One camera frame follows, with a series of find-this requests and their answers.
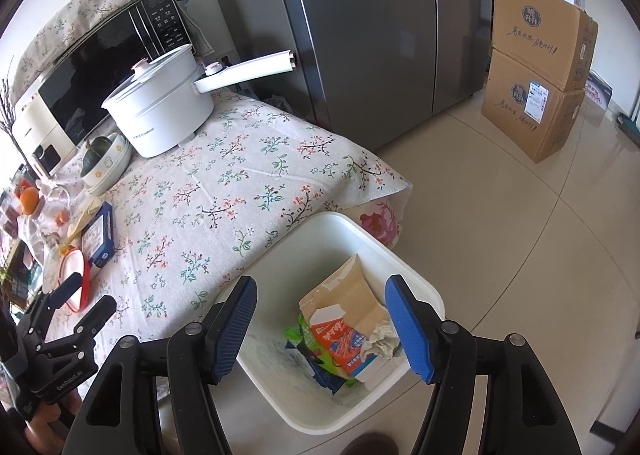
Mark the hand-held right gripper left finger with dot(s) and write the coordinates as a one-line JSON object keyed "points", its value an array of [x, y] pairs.
{"points": [[235, 330]]}

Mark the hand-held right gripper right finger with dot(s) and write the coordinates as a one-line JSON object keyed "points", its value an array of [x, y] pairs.
{"points": [[410, 330]]}

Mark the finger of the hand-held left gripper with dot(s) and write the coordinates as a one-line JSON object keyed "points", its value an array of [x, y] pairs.
{"points": [[92, 315], [62, 290]]}

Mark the red rimmed white lid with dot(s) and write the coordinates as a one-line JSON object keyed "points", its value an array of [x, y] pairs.
{"points": [[75, 267]]}

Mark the paper ball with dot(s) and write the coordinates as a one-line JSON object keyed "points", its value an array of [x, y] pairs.
{"points": [[380, 340]]}

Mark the green plastic wrapper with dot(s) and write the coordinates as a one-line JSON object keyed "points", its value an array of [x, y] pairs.
{"points": [[296, 333]]}

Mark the red white torn carton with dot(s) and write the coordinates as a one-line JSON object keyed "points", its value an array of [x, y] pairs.
{"points": [[340, 340]]}

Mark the pale yellow wrapper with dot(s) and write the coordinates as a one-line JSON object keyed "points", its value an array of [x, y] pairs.
{"points": [[82, 220]]}

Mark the torn brown cardboard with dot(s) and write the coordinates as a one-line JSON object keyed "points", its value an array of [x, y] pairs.
{"points": [[345, 295]]}

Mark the dark blue wrapper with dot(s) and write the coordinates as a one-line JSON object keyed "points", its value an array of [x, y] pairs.
{"points": [[322, 375]]}

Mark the white plastic bin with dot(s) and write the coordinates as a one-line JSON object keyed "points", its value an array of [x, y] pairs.
{"points": [[320, 245]]}

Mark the person's left hand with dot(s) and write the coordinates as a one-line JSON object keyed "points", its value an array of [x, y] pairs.
{"points": [[45, 417]]}

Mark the person's right hand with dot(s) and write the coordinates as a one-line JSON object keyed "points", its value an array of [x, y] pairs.
{"points": [[370, 445]]}

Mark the small tangerine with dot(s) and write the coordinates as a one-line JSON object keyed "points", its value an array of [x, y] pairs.
{"points": [[62, 216]]}

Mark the large orange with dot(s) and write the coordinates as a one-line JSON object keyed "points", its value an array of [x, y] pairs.
{"points": [[28, 199]]}

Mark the pink flower undercloth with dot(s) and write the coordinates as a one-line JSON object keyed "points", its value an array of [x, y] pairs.
{"points": [[377, 225]]}

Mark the cream floral bowl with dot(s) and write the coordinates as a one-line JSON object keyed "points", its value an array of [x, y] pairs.
{"points": [[112, 160]]}

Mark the dark green squash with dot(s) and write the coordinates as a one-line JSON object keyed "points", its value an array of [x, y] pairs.
{"points": [[97, 152]]}

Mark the floral tablecloth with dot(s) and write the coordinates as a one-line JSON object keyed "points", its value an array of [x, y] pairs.
{"points": [[225, 175]]}

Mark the white electric cooking pot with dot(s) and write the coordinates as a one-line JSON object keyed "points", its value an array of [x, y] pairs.
{"points": [[155, 120]]}

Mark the dried twigs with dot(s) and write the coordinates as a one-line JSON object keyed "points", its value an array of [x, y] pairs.
{"points": [[6, 102]]}

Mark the black microwave oven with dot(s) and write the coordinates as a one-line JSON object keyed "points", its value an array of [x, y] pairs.
{"points": [[90, 70]]}

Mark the brown cardboard box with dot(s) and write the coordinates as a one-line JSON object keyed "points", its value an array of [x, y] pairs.
{"points": [[535, 30], [520, 110]]}

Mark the small blue white box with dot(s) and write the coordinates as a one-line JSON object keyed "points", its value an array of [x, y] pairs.
{"points": [[597, 91]]}

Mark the grey refrigerator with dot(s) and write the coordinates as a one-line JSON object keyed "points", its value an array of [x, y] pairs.
{"points": [[375, 25]]}

